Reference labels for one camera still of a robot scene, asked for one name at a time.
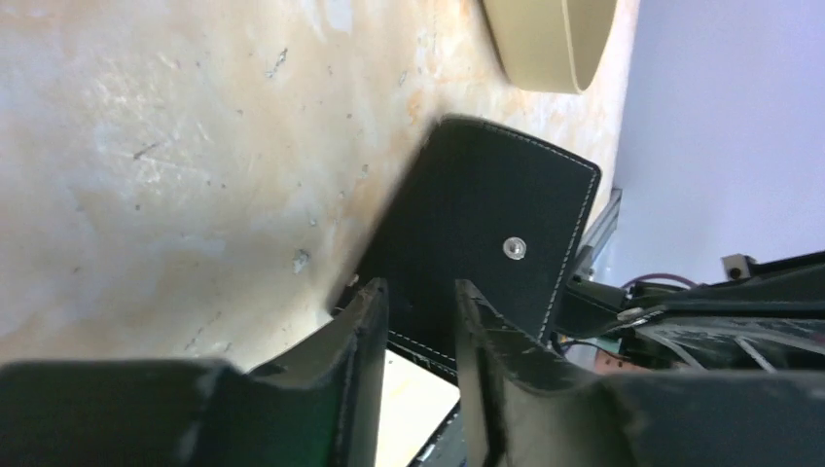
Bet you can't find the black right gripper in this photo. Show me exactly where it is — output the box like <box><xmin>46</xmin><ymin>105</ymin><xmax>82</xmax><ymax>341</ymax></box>
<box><xmin>554</xmin><ymin>252</ymin><xmax>824</xmax><ymax>372</ymax></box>

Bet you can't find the beige oval card holder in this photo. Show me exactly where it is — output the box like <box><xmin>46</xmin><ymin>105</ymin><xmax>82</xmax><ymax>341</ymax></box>
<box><xmin>483</xmin><ymin>0</ymin><xmax>618</xmax><ymax>94</ymax></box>

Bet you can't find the aluminium right side rail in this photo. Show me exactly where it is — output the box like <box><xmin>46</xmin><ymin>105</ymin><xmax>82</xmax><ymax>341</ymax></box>
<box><xmin>572</xmin><ymin>188</ymin><xmax>623</xmax><ymax>281</ymax></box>

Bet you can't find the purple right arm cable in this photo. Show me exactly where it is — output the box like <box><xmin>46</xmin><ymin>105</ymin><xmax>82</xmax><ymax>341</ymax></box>
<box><xmin>622</xmin><ymin>272</ymin><xmax>700</xmax><ymax>291</ymax></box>

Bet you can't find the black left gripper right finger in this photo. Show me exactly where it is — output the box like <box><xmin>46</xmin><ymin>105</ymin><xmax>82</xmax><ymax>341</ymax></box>
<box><xmin>455</xmin><ymin>280</ymin><xmax>824</xmax><ymax>466</ymax></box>

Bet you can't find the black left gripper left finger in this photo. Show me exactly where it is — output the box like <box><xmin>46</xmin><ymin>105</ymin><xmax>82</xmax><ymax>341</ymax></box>
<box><xmin>1</xmin><ymin>279</ymin><xmax>388</xmax><ymax>466</ymax></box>

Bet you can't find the black leather card wallet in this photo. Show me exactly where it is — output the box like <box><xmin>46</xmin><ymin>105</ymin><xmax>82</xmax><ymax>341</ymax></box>
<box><xmin>336</xmin><ymin>115</ymin><xmax>601</xmax><ymax>383</ymax></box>

